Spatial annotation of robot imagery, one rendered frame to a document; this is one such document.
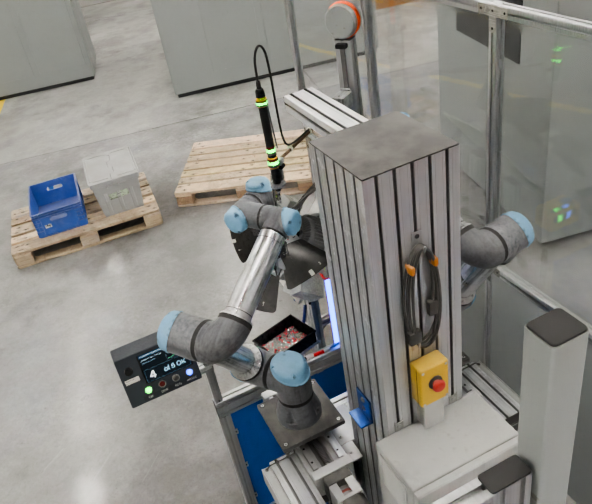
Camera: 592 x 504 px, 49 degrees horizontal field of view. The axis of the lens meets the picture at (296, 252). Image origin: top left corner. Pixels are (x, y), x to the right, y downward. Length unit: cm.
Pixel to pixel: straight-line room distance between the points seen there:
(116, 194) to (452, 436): 411
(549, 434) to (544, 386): 7
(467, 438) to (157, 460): 212
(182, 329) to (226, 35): 651
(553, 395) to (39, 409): 370
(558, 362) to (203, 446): 300
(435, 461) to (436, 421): 12
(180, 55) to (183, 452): 541
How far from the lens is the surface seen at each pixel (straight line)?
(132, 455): 371
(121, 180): 542
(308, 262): 261
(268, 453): 290
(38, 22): 958
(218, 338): 169
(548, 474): 86
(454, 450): 184
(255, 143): 620
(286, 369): 204
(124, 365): 229
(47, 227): 557
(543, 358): 73
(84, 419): 402
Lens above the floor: 268
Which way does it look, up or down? 34 degrees down
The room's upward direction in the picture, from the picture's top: 11 degrees counter-clockwise
